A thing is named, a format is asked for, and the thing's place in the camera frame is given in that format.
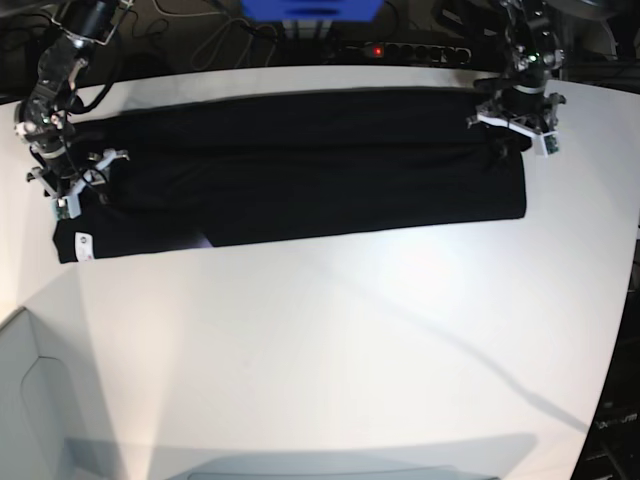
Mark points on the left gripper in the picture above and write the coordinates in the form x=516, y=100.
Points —
x=527, y=111

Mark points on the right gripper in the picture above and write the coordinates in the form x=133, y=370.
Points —
x=67, y=176

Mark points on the black T-shirt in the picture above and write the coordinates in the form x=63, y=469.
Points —
x=286, y=167

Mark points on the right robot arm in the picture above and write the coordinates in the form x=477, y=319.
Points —
x=42, y=119

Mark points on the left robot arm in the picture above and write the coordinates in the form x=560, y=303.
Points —
x=532, y=50

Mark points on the black power strip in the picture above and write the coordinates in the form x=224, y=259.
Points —
x=410, y=54

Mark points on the blue box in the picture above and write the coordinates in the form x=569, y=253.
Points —
x=338, y=10

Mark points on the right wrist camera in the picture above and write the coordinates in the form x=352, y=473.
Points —
x=66, y=207

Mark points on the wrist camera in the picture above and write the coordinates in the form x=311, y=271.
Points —
x=546, y=144
x=66, y=207

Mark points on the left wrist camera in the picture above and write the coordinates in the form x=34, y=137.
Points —
x=546, y=144

